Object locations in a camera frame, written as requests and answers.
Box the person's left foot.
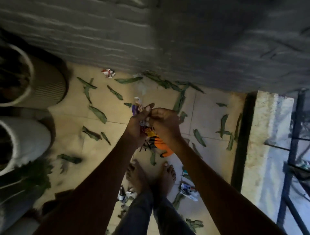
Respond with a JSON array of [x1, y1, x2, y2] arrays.
[[126, 159, 152, 197]]

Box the person's left forearm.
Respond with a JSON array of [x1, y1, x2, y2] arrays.
[[34, 135, 146, 235]]

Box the green leafy potted plant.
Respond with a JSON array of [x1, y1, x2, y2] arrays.
[[0, 158, 54, 209]]

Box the orange black work glove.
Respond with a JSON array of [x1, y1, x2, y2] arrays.
[[143, 134, 175, 158]]

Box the black metal railing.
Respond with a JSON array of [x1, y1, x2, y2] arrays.
[[264, 88, 310, 235]]

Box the person's right forearm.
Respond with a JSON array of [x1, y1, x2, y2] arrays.
[[169, 138, 289, 235]]

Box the person's left hand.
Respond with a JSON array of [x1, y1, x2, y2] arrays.
[[125, 103, 155, 148]]

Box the white round plant pot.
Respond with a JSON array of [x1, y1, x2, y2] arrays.
[[0, 116, 53, 176]]

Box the green leaves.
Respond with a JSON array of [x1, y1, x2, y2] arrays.
[[57, 70, 243, 233]]

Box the person's right leg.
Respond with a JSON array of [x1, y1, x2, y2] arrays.
[[154, 196, 197, 235]]

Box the beige ribbed plant pot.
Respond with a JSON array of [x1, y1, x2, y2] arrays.
[[0, 43, 69, 108]]

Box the person's right hand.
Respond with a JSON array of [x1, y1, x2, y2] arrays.
[[145, 107, 182, 150]]

